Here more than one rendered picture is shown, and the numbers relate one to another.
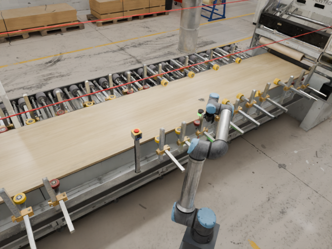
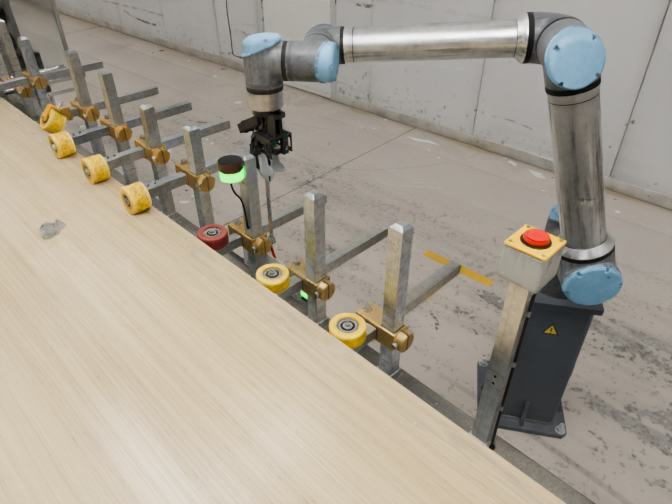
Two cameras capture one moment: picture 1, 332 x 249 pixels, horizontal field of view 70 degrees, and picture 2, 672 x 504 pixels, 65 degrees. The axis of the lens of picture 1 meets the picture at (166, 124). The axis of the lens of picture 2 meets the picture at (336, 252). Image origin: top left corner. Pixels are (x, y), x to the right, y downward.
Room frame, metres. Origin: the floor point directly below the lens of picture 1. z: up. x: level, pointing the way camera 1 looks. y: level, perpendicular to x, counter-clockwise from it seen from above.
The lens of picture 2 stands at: (1.83, 0.86, 1.69)
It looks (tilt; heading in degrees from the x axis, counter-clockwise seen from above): 36 degrees down; 262
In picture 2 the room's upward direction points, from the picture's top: straight up
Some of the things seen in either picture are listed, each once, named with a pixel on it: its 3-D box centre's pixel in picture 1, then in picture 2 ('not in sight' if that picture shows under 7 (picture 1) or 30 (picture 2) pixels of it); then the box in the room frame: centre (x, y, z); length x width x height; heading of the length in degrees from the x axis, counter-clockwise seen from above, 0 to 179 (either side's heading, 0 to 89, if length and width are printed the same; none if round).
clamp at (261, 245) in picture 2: (201, 131); (249, 238); (1.89, -0.39, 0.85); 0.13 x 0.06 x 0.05; 127
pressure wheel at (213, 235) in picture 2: (196, 125); (214, 248); (1.98, -0.34, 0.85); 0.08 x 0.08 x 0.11
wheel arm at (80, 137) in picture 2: (255, 105); (129, 122); (2.30, -1.04, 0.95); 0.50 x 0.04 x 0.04; 37
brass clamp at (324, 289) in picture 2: (183, 141); (310, 280); (1.74, -0.19, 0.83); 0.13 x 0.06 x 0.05; 127
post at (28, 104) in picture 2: (296, 85); (18, 75); (2.93, -1.77, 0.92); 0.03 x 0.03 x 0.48; 37
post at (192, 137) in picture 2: (217, 123); (203, 200); (2.03, -0.57, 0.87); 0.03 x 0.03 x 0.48; 37
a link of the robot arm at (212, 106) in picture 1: (212, 106); (311, 60); (1.70, -0.40, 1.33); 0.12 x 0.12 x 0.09; 75
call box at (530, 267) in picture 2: (136, 134); (530, 260); (1.42, 0.24, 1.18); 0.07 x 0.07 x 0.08; 37
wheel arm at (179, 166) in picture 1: (169, 155); (403, 306); (1.53, -0.06, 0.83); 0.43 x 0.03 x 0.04; 37
